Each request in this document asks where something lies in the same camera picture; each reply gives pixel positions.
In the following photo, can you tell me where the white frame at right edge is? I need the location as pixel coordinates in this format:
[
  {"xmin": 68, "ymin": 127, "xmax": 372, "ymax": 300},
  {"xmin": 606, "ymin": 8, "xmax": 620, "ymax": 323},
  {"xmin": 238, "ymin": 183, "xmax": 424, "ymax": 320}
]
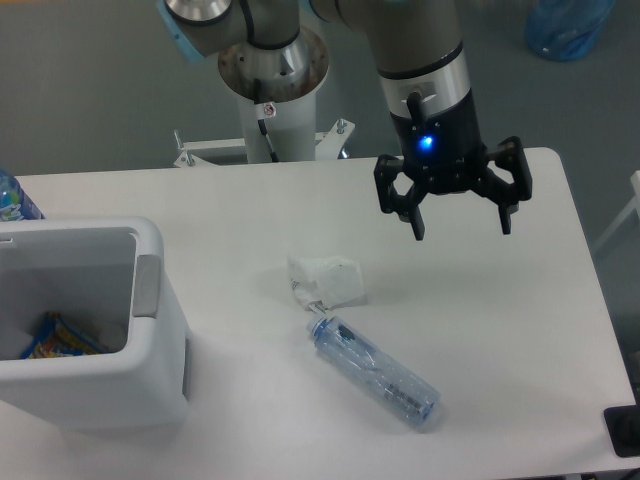
[{"xmin": 592, "ymin": 170, "xmax": 639, "ymax": 258}]

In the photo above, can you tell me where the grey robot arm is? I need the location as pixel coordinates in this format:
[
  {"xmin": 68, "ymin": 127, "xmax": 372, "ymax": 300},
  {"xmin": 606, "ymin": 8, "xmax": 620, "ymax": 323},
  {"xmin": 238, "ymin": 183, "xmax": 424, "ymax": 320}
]
[{"xmin": 156, "ymin": 1, "xmax": 532, "ymax": 239}]

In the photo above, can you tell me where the clear plastic water bottle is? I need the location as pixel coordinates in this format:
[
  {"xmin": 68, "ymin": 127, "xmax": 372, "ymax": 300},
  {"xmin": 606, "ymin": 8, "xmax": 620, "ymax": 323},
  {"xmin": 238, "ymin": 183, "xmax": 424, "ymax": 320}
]
[{"xmin": 307, "ymin": 313, "xmax": 441, "ymax": 431}]

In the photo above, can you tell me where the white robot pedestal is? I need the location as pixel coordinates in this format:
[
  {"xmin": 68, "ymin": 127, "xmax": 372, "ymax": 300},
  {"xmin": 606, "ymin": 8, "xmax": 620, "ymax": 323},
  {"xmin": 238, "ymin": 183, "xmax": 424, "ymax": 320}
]
[{"xmin": 174, "ymin": 27, "xmax": 355, "ymax": 167}]

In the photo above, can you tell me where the colourful snack wrapper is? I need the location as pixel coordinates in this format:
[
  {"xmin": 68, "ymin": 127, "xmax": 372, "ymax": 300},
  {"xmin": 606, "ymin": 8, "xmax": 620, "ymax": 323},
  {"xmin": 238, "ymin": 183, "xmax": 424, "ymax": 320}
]
[{"xmin": 18, "ymin": 311, "xmax": 110, "ymax": 360}]

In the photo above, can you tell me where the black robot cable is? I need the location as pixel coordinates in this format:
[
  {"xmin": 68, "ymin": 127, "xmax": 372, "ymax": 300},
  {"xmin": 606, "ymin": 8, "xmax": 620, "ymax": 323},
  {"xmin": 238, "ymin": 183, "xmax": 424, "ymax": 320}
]
[{"xmin": 252, "ymin": 77, "xmax": 281, "ymax": 164}]

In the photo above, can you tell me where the blue labelled bottle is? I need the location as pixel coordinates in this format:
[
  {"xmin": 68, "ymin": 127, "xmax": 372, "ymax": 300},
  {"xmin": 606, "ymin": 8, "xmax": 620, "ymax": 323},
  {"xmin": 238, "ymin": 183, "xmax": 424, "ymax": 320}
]
[{"xmin": 1, "ymin": 169, "xmax": 45, "ymax": 222}]

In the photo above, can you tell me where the blue plastic bag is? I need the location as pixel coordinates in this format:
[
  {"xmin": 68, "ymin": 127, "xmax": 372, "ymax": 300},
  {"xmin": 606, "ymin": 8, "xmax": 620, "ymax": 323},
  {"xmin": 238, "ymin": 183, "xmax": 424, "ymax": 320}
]
[{"xmin": 523, "ymin": 0, "xmax": 616, "ymax": 62}]

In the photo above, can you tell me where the white trash can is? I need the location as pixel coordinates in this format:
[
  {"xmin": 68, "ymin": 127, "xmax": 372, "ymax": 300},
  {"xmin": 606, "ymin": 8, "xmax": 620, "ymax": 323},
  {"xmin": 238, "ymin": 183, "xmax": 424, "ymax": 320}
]
[{"xmin": 1, "ymin": 217, "xmax": 191, "ymax": 430}]

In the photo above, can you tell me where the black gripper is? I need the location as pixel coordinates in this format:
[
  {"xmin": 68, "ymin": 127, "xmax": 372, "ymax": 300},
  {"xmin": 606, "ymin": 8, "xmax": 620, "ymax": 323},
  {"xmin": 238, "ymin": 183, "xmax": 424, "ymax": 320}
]
[{"xmin": 373, "ymin": 87, "xmax": 533, "ymax": 242}]

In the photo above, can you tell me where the black device at table edge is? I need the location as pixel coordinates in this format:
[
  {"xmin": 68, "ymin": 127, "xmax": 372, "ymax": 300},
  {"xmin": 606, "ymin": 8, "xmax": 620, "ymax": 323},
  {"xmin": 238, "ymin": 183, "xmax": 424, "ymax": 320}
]
[{"xmin": 604, "ymin": 405, "xmax": 639, "ymax": 458}]

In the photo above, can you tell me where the white paper bag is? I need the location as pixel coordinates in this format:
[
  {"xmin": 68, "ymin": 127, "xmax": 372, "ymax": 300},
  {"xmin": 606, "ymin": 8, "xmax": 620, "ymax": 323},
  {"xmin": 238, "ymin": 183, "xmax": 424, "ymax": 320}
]
[{"xmin": 287, "ymin": 255, "xmax": 367, "ymax": 310}]

